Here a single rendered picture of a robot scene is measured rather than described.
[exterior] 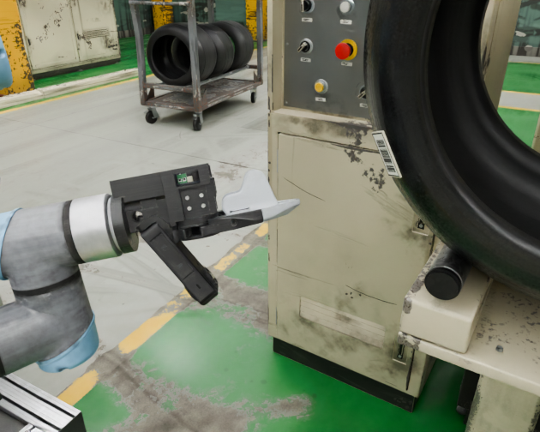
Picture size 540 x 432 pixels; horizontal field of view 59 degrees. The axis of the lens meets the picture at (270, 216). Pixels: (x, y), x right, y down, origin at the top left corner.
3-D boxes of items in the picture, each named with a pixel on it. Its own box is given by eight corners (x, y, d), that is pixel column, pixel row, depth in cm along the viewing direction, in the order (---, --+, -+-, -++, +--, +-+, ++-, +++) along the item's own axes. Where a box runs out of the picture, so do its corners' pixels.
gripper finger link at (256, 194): (297, 162, 54) (215, 177, 53) (305, 213, 55) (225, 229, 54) (292, 162, 57) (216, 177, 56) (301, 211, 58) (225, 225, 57)
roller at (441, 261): (508, 201, 85) (481, 202, 88) (504, 177, 84) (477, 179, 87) (463, 303, 59) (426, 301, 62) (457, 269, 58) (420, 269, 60)
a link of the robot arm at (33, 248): (10, 273, 60) (-12, 207, 57) (99, 255, 61) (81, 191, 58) (-18, 300, 52) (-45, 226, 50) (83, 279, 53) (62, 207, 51)
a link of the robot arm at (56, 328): (1, 375, 58) (-29, 292, 55) (91, 333, 65) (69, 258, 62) (16, 401, 52) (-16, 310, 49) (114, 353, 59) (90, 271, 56)
